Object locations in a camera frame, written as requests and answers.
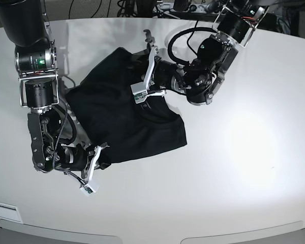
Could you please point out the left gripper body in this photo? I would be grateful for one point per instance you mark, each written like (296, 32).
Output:
(159, 75)

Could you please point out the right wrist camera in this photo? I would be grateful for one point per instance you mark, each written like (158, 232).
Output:
(89, 189)

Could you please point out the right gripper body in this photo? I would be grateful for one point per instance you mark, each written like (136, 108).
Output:
(76, 161)

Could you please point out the black equipment box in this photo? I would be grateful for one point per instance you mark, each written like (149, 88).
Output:
(269, 23)

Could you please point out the black T-shirt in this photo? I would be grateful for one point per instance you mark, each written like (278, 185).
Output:
(104, 105)

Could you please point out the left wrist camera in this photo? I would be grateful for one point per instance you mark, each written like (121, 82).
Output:
(139, 92)

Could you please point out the white label plate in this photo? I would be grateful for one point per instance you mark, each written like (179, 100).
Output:
(10, 213)

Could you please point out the white power strip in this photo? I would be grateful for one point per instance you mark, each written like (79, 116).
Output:
(189, 7)

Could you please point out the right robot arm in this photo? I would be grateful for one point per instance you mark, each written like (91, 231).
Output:
(51, 128)

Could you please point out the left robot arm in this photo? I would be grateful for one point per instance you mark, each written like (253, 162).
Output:
(200, 79)

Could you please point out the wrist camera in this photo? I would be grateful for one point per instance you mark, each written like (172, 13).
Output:
(139, 92)
(89, 189)

